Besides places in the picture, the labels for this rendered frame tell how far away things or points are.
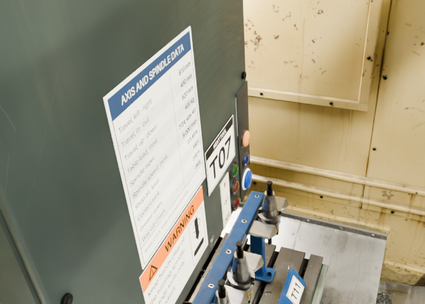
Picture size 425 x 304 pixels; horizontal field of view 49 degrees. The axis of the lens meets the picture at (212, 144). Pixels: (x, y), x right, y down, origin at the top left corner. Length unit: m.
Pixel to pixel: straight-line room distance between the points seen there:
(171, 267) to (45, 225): 0.24
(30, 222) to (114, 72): 0.13
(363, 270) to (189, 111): 1.28
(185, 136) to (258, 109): 1.04
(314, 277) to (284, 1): 0.83
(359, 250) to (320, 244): 0.13
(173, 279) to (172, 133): 0.19
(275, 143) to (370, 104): 0.35
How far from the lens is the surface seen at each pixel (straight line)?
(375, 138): 1.51
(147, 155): 0.45
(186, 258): 0.60
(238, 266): 1.07
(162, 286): 0.56
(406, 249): 1.79
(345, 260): 1.73
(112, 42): 0.38
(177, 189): 0.53
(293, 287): 1.46
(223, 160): 0.65
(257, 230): 1.23
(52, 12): 0.33
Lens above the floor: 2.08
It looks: 34 degrees down
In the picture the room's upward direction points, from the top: 5 degrees counter-clockwise
